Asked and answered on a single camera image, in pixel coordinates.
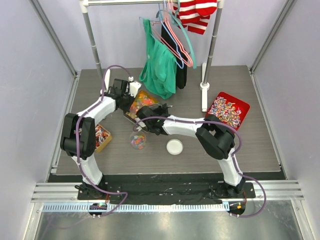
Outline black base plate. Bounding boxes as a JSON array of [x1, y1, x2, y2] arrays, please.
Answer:
[[79, 173, 256, 199]]

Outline gold tin lollipops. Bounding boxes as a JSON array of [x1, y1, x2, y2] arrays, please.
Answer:
[[95, 124, 112, 153]]

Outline blue clothes hanger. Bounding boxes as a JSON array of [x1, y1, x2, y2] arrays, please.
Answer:
[[139, 3, 188, 69]]

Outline red white striped shirt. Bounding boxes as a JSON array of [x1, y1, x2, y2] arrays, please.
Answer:
[[172, 0, 218, 35]]

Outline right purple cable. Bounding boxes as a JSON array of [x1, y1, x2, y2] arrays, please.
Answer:
[[132, 116, 268, 218]]

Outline white rack foot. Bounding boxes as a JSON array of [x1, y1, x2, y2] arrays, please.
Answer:
[[199, 63, 210, 113], [100, 69, 111, 95]]

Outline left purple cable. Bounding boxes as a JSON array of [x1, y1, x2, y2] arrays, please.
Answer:
[[74, 64, 133, 218]]

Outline clear plastic jar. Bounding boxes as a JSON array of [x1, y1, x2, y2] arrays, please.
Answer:
[[129, 131, 147, 150]]

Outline silver rack pole right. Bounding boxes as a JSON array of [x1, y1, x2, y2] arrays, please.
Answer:
[[202, 0, 225, 86]]

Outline purple cable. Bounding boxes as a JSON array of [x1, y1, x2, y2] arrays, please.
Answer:
[[74, 64, 133, 218], [132, 116, 268, 218]]

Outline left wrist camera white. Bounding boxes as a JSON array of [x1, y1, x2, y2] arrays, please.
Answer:
[[128, 76, 142, 98]]

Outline rack top bar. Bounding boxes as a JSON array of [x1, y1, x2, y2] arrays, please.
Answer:
[[79, 0, 225, 7]]

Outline white jar lid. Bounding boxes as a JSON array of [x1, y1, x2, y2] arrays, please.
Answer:
[[166, 139, 184, 156]]

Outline white slotted cable duct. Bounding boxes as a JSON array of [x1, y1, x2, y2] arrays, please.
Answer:
[[42, 201, 230, 213]]

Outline silver rack pole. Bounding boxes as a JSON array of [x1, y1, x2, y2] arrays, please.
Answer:
[[79, 0, 103, 78], [202, 0, 225, 86]]

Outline white rack foot right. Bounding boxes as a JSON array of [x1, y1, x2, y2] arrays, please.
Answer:
[[199, 63, 210, 113]]

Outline teal clothes hanger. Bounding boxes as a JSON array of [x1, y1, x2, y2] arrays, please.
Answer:
[[156, 0, 198, 70]]

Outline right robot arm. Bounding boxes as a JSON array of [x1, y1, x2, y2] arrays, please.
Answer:
[[135, 103, 246, 198]]

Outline aluminium frame post left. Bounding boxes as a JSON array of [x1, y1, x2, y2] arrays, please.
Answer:
[[29, 0, 77, 78]]

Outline aluminium frame post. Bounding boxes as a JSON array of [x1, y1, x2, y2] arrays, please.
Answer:
[[249, 0, 298, 73], [29, 0, 77, 78]]

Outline red box swirl lollipops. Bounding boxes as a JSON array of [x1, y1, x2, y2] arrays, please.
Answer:
[[205, 91, 251, 130]]

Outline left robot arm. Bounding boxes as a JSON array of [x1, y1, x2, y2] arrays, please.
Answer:
[[60, 77, 141, 200]]

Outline white rack foot left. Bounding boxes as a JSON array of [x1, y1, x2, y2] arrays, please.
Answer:
[[100, 69, 111, 95]]

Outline gold tin star candies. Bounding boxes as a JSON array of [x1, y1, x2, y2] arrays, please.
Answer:
[[123, 90, 159, 123]]

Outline pink clothes hanger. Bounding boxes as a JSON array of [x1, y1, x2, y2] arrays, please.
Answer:
[[149, 0, 195, 68]]

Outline black hanging garment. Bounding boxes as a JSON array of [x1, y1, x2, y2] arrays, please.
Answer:
[[161, 25, 188, 89]]

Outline green t-shirt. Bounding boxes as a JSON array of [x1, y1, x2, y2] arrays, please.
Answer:
[[139, 18, 177, 100]]

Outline silver rack pole left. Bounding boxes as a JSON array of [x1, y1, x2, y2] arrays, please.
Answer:
[[79, 0, 103, 78]]

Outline aluminium frame post right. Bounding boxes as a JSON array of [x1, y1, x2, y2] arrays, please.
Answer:
[[249, 0, 298, 73]]

